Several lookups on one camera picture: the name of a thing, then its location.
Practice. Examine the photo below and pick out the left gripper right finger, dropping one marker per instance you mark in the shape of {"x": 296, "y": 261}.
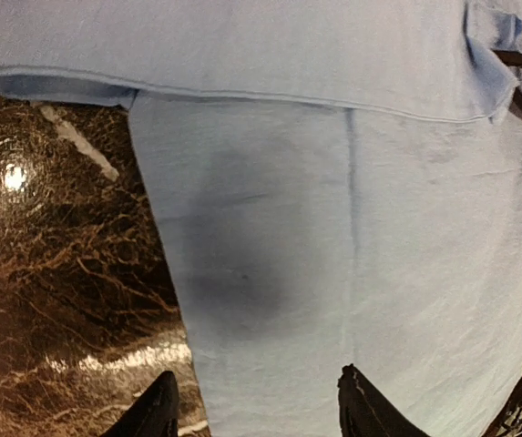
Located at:
{"x": 365, "y": 412}

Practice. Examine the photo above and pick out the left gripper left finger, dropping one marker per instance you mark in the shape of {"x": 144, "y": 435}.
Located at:
{"x": 155, "y": 413}

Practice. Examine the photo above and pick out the light blue long sleeve shirt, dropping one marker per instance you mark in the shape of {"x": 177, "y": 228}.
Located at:
{"x": 334, "y": 182}

